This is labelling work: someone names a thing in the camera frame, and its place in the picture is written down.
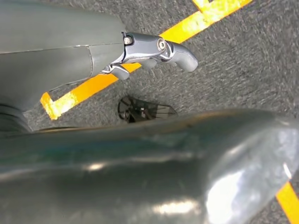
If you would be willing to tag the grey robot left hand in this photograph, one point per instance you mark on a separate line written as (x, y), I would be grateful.
(116, 170)

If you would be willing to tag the yellow floor tape square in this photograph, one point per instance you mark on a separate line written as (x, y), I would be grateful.
(81, 91)
(288, 202)

